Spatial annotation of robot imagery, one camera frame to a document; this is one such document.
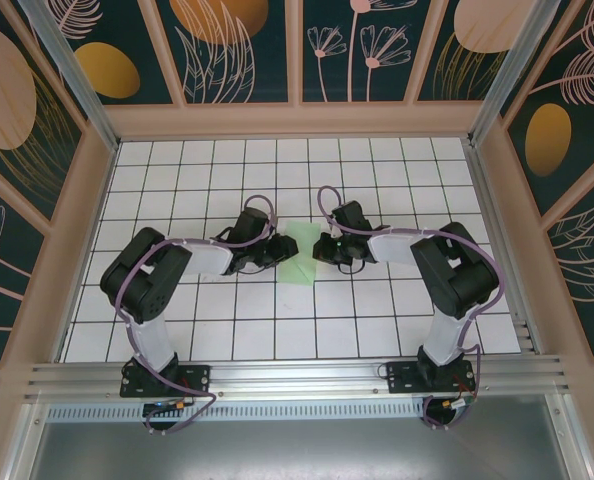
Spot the light green cloth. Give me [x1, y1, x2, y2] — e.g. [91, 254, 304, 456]
[275, 220, 323, 286]

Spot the grey metal panel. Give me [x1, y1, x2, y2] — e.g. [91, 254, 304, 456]
[26, 419, 578, 480]

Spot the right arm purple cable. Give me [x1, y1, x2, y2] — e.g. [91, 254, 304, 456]
[317, 186, 506, 432]

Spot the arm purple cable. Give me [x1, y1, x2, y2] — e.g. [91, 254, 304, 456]
[317, 186, 506, 432]
[111, 195, 279, 437]

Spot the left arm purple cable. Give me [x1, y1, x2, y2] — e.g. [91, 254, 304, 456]
[111, 195, 279, 437]

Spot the aluminium side rail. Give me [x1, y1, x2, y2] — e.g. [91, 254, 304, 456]
[464, 142, 546, 354]

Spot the long aluminium mounting rail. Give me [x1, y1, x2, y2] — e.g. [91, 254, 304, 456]
[24, 354, 576, 401]

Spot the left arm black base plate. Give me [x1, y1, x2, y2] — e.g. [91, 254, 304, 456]
[120, 360, 213, 399]

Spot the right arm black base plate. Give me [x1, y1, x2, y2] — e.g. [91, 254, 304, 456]
[385, 358, 477, 396]

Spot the slotted grey cable duct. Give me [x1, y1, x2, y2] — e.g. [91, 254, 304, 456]
[46, 403, 428, 421]

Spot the aluminium corner post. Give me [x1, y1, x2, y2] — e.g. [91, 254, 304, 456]
[16, 0, 123, 151]
[466, 0, 558, 146]

